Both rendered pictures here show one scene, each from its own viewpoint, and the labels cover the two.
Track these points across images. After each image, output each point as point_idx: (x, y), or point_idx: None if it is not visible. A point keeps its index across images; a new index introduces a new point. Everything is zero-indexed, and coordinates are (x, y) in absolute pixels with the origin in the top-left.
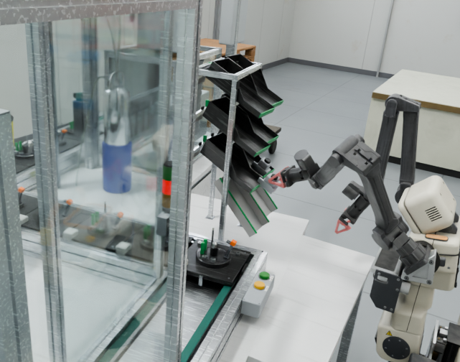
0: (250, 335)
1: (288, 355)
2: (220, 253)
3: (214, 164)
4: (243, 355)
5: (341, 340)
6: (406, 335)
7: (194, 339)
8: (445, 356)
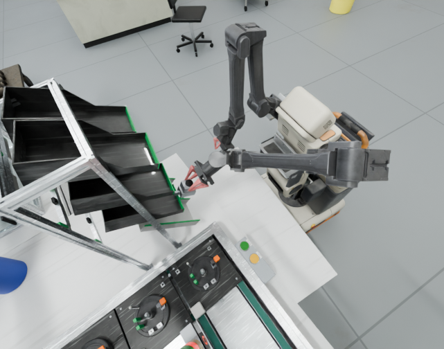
0: (278, 287)
1: (307, 273)
2: (206, 266)
3: None
4: (296, 307)
5: None
6: (300, 182)
7: None
8: None
